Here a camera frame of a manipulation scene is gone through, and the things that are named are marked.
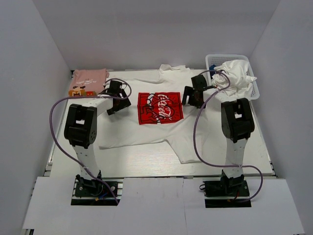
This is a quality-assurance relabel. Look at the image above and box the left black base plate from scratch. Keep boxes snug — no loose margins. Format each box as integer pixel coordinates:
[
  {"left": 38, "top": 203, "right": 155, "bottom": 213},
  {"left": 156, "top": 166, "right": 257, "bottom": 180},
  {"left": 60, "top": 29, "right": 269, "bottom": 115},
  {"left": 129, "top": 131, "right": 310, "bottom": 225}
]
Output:
[{"left": 70, "top": 175, "right": 123, "bottom": 206}]

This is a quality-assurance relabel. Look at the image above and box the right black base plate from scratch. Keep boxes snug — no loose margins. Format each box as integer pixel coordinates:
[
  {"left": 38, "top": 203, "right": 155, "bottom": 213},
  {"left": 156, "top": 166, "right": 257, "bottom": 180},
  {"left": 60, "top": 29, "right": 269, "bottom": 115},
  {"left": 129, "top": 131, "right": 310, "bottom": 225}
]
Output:
[{"left": 199, "top": 180, "right": 251, "bottom": 209}]

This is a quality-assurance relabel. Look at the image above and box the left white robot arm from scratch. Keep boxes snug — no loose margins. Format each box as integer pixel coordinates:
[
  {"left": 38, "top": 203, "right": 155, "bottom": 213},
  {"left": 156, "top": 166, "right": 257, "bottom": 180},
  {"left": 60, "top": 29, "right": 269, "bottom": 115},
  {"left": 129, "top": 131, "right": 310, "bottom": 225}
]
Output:
[{"left": 64, "top": 78, "right": 132, "bottom": 195}]

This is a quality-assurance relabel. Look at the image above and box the folded pink t-shirt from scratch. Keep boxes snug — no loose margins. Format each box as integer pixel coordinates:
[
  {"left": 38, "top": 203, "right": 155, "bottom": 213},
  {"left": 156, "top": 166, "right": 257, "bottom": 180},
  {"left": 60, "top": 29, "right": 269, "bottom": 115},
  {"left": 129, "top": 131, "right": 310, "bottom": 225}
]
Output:
[{"left": 68, "top": 69, "right": 110, "bottom": 97}]

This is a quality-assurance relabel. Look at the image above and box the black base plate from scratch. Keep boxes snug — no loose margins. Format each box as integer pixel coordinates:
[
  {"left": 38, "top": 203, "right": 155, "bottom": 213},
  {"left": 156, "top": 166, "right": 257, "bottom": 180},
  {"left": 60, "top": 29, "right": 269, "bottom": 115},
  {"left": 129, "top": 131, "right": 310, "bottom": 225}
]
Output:
[
  {"left": 199, "top": 180, "right": 251, "bottom": 209},
  {"left": 70, "top": 175, "right": 123, "bottom": 206}
]

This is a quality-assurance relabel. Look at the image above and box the white red print t-shirt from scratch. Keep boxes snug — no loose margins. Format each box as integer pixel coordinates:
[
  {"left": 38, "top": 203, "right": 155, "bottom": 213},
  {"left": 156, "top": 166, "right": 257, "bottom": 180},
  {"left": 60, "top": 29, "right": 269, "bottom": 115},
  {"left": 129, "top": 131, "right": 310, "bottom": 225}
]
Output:
[{"left": 96, "top": 65, "right": 209, "bottom": 164}]

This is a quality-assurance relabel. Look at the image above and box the white plastic basket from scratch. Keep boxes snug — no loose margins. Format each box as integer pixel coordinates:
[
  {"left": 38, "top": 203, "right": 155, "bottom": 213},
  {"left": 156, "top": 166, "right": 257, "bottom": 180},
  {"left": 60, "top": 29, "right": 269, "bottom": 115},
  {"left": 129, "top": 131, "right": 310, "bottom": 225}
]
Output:
[{"left": 205, "top": 54, "right": 260, "bottom": 100}]

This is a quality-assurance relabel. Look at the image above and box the blue t-shirt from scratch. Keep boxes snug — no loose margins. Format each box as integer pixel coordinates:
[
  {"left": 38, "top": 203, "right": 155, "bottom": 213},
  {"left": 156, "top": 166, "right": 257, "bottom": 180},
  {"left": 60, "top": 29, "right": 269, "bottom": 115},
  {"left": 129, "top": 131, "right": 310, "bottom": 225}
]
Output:
[{"left": 209, "top": 64, "right": 216, "bottom": 79}]

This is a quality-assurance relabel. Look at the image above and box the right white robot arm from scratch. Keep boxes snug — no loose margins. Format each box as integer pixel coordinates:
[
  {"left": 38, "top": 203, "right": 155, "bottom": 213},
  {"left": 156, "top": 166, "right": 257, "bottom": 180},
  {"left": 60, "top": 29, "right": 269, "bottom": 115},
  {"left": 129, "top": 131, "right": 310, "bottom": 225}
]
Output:
[{"left": 182, "top": 74, "right": 255, "bottom": 195}]

